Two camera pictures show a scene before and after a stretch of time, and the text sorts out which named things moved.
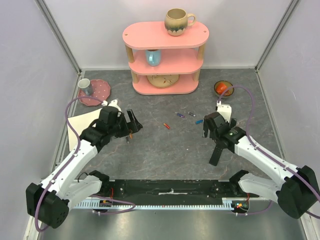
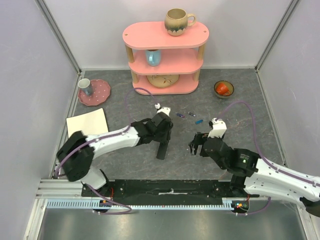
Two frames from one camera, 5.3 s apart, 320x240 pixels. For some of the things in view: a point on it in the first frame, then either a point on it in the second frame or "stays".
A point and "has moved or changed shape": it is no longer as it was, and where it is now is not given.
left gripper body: [120, 129] → [163, 136]
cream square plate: [80, 122] stays
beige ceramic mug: [177, 21] stays
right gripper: [219, 143] → [200, 144]
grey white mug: [86, 86] stays
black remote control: [216, 155] has moved or changed shape
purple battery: [180, 115] stays
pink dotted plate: [101, 90] stays
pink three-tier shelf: [161, 64] stays
